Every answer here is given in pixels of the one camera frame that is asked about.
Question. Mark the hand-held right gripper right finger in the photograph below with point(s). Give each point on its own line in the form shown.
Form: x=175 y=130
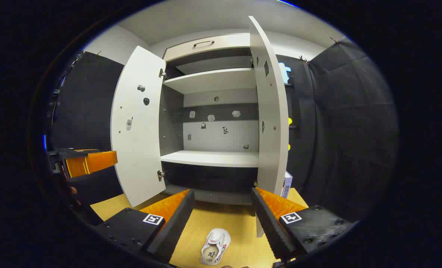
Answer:
x=267 y=223

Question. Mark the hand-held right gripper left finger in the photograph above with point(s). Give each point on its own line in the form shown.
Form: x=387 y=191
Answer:
x=176 y=227

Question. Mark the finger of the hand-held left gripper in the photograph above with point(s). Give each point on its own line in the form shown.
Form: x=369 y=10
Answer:
x=94 y=162

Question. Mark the white canvas shoe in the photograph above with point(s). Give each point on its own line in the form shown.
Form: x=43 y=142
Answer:
x=217 y=242

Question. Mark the white cabinet door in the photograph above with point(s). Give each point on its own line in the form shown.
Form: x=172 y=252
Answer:
x=273 y=130
x=139 y=149

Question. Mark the white grey shoe cabinet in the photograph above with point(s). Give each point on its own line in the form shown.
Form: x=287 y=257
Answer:
x=213 y=158

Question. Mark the white cabinet drawer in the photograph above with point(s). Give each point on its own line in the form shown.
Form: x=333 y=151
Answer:
x=224 y=42

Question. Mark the purple and white book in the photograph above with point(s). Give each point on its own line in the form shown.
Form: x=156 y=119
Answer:
x=287 y=184

